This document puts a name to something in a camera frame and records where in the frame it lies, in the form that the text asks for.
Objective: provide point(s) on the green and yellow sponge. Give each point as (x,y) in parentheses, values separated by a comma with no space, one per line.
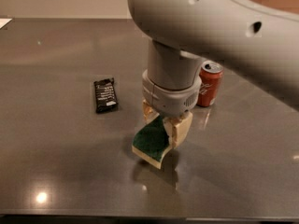
(151,143)

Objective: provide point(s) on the red coca-cola can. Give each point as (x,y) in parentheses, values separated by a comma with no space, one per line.
(211,74)

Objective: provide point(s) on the black rxbar chocolate wrapper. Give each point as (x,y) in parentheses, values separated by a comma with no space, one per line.
(105,95)

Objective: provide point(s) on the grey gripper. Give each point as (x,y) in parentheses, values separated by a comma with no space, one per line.
(169,99)

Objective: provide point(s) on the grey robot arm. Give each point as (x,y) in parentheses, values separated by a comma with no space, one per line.
(258,42)

